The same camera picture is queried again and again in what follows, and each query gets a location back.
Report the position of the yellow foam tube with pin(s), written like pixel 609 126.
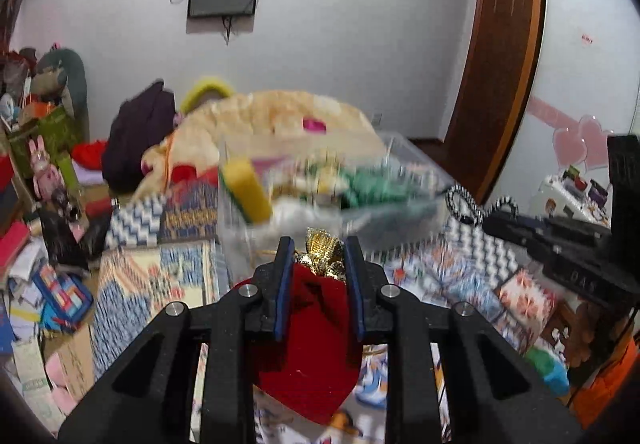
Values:
pixel 205 88

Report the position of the pink rabbit figure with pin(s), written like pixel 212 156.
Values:
pixel 47 177

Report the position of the red velvet gold pouch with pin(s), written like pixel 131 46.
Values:
pixel 317 365

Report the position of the beige fleece blanket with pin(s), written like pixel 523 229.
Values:
pixel 278 113

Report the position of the wooden wardrobe cabinet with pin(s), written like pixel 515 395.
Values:
pixel 491 98

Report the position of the floral silk scarf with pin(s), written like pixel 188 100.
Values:
pixel 309 180

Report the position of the white drawstring pouch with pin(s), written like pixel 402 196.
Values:
pixel 293 218

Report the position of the dark purple garment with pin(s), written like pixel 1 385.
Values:
pixel 142 122

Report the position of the yellow green sponge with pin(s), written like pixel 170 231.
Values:
pixel 242 182

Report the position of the grey plush toy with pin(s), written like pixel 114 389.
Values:
pixel 61 77

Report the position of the patterned tablecloth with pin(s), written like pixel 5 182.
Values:
pixel 135 283

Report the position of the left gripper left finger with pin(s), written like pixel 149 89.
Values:
pixel 188 356

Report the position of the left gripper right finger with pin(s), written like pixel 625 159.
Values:
pixel 493 395

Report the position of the white sliding door with hearts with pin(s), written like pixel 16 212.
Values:
pixel 585 89

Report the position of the red notebook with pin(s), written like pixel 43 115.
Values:
pixel 11 245

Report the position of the green cylinder bottle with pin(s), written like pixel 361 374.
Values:
pixel 65 164

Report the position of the green knitted cloth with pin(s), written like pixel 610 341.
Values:
pixel 373 186

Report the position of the clear plastic storage box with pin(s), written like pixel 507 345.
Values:
pixel 388 226

